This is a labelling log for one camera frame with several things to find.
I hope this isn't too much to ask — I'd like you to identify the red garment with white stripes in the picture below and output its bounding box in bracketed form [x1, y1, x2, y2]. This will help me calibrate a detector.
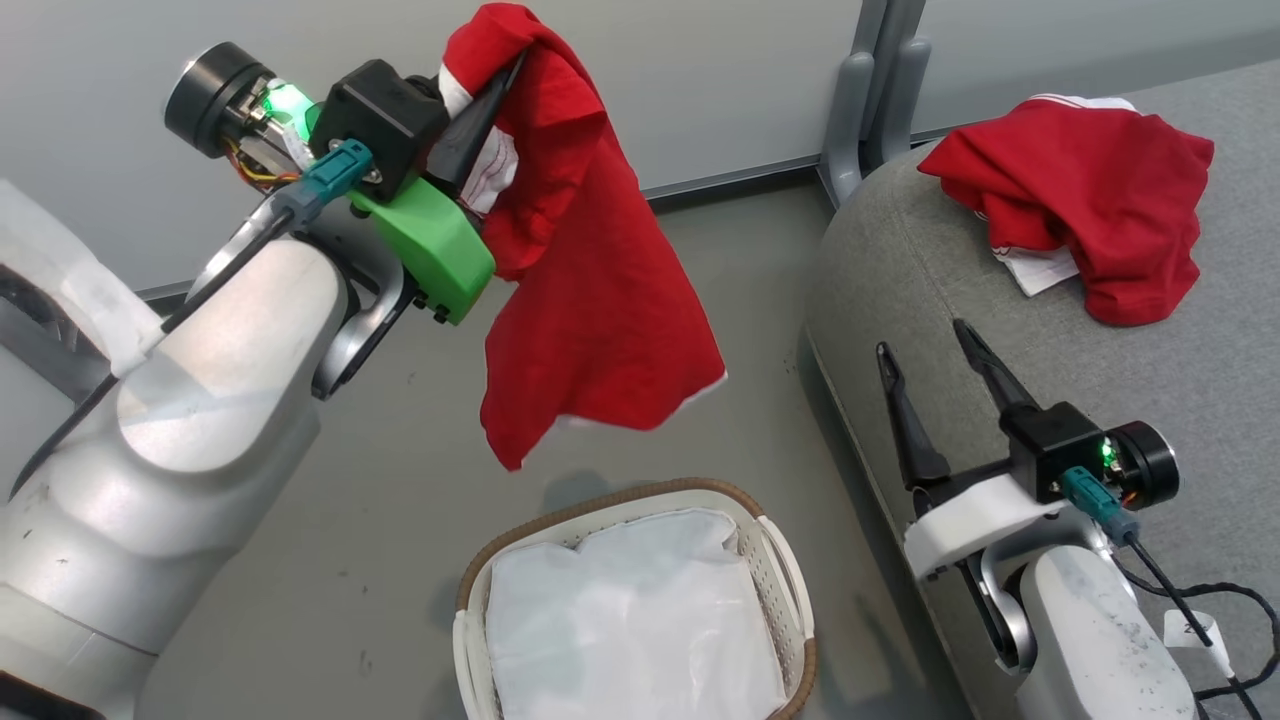
[917, 93, 1216, 328]

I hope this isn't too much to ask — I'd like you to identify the white laundry basket brown rim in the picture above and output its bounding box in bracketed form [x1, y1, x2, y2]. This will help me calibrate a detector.
[452, 478, 819, 720]

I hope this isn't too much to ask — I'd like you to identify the white cable label tag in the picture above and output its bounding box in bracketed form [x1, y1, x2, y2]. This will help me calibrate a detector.
[1165, 610, 1233, 679]

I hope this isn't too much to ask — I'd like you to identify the thin black braided cable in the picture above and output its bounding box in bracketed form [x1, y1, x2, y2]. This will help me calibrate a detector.
[1115, 565, 1280, 703]

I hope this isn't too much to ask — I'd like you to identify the black cable with teal plug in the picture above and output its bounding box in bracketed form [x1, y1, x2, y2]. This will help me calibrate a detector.
[1062, 467, 1266, 720]
[8, 138, 376, 501]

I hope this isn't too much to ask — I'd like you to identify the translucent white plastic cover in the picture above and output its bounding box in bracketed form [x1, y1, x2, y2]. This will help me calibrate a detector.
[0, 180, 166, 379]

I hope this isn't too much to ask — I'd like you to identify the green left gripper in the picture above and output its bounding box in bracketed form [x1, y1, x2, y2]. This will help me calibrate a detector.
[165, 42, 528, 327]

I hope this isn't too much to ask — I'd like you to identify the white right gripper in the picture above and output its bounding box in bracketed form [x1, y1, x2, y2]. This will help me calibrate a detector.
[876, 319, 1182, 582]

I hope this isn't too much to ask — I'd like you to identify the grey partition upright post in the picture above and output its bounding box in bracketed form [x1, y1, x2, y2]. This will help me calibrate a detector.
[865, 0, 933, 171]
[820, 0, 891, 207]

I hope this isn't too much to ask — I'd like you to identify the grey fabric sofa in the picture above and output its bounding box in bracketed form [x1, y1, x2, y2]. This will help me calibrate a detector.
[805, 58, 1280, 720]

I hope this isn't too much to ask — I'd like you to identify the white basket liner cloth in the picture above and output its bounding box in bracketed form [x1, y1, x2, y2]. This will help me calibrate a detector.
[485, 508, 788, 720]

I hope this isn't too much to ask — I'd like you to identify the plain red garment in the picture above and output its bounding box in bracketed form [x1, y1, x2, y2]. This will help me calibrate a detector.
[440, 2, 728, 473]

